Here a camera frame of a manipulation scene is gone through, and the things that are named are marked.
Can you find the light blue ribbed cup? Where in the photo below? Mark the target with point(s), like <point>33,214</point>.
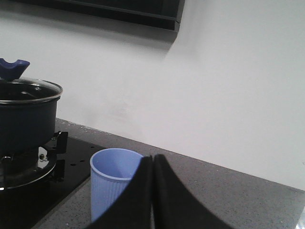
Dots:
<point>111,171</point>

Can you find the black pot support grate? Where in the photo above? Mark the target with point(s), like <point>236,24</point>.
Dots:
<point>27,167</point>

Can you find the black glass gas stove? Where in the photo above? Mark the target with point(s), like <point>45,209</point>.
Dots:
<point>23,207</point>

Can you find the dark blue cooking pot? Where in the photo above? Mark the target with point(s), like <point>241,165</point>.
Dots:
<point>26,126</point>

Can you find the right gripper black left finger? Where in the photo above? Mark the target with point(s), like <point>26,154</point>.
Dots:
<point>132,209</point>

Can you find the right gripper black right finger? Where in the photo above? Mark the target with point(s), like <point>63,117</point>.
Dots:
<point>174,206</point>

